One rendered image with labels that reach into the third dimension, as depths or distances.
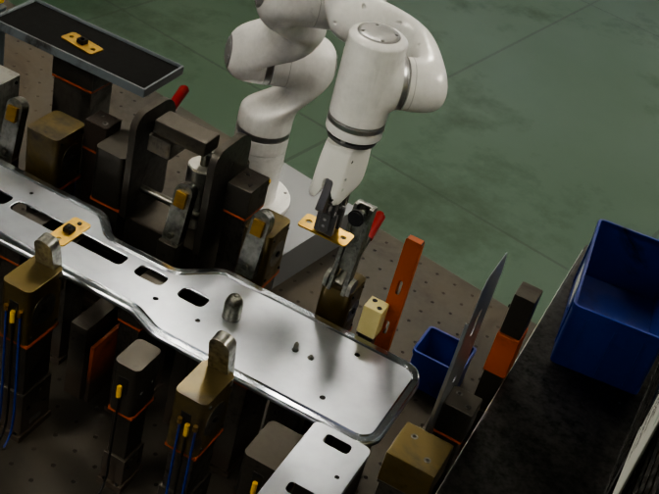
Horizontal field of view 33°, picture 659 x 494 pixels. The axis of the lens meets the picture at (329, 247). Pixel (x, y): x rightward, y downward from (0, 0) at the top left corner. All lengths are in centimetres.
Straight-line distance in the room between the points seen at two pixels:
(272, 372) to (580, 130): 343
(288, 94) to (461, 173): 215
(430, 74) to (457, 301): 110
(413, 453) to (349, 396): 19
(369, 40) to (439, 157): 302
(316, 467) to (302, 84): 93
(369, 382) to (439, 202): 244
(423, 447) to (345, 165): 44
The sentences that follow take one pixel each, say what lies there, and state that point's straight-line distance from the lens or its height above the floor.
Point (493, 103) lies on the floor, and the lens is 507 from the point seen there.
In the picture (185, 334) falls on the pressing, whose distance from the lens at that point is 187.
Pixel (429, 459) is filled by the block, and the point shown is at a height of 106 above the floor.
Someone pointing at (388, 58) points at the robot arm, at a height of 157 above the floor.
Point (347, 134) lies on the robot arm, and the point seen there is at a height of 145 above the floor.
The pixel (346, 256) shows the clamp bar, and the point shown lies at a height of 111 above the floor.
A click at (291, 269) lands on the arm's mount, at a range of 250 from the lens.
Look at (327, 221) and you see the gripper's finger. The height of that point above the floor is 128.
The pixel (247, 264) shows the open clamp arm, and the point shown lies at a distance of 202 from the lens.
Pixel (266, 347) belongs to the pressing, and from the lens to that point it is 187.
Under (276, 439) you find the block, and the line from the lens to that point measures 176.
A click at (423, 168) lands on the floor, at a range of 443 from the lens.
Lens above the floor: 223
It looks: 35 degrees down
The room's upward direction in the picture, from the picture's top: 15 degrees clockwise
